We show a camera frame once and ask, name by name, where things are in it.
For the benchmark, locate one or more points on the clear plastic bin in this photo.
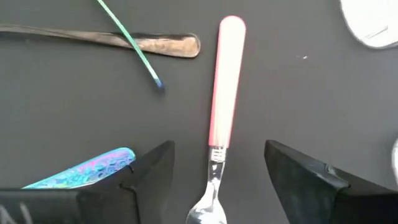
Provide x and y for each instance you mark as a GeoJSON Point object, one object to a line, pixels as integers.
{"type": "Point", "coordinates": [373, 18]}

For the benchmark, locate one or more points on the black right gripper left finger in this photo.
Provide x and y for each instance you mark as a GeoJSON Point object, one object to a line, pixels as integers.
{"type": "Point", "coordinates": [149, 186]}

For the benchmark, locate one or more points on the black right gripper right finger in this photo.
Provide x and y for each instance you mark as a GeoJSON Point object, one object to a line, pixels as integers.
{"type": "Point", "coordinates": [311, 193]}

